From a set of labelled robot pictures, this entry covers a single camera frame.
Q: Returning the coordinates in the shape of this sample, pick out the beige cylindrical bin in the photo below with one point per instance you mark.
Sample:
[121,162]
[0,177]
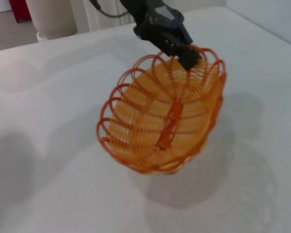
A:
[53,17]

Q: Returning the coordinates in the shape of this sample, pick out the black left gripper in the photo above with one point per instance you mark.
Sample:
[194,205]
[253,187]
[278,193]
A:
[155,24]

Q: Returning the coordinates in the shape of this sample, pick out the red plastic stool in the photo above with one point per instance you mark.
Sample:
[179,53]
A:
[23,11]

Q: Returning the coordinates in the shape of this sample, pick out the white ribbed panel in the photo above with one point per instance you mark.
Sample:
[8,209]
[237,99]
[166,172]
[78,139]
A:
[104,20]

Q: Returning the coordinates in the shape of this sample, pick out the orange woven plastic basket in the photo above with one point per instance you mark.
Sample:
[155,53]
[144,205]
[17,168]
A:
[160,114]

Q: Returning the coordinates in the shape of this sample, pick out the white round base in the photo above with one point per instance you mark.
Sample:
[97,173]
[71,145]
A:
[41,37]

